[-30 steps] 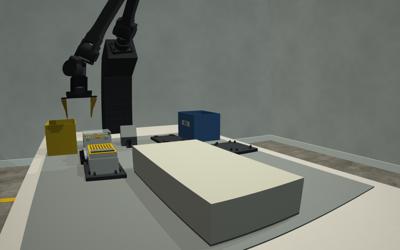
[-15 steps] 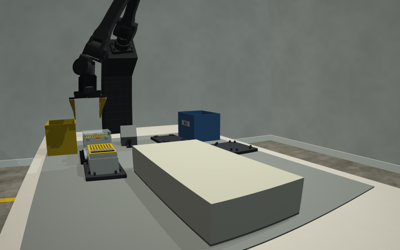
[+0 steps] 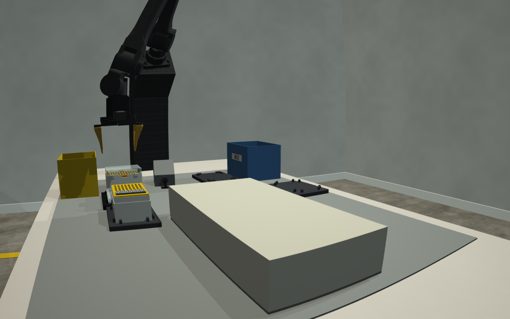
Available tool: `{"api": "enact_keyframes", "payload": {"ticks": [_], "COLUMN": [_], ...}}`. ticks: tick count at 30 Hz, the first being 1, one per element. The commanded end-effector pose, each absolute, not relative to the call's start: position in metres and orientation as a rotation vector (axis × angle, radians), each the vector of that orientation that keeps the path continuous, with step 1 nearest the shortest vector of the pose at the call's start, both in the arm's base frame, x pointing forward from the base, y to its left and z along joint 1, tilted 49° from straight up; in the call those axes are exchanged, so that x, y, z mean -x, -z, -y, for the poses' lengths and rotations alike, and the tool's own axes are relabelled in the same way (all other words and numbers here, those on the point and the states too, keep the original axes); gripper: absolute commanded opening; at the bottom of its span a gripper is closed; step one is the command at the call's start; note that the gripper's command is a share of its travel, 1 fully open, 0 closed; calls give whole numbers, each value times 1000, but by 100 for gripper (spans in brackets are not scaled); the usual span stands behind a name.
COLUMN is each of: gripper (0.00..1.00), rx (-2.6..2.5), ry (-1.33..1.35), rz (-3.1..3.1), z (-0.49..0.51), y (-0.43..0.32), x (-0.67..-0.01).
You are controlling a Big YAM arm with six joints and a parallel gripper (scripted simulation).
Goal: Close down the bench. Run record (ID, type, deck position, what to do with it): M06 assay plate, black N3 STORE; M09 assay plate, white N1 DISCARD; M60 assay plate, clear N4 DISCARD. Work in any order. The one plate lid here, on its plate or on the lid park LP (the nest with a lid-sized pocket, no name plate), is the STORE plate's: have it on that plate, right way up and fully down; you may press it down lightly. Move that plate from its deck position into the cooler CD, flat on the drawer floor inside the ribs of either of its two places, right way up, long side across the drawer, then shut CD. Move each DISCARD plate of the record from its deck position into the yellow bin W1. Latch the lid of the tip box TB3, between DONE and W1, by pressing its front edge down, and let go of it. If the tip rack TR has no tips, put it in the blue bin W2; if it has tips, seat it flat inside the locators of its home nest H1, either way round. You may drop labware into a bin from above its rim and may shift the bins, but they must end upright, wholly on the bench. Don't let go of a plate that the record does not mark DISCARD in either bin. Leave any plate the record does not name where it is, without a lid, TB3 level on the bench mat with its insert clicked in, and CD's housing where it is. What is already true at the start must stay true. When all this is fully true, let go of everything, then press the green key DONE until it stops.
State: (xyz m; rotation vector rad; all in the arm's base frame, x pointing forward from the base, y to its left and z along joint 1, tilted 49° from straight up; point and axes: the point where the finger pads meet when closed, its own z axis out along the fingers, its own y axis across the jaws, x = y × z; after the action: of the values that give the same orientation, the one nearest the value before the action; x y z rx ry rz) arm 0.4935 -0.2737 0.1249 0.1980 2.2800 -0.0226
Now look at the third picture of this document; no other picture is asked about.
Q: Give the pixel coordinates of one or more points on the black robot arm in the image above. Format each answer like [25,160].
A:
[153,29]

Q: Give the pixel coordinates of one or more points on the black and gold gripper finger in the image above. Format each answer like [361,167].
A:
[99,136]
[136,133]

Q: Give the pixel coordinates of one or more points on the yellow bin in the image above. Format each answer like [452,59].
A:
[77,174]

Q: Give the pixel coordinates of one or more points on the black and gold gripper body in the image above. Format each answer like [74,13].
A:
[109,121]

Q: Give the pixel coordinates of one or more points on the blue open-top bin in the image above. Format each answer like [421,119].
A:
[254,159]

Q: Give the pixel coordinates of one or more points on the large cream rectangular box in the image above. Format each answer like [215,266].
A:
[281,249]

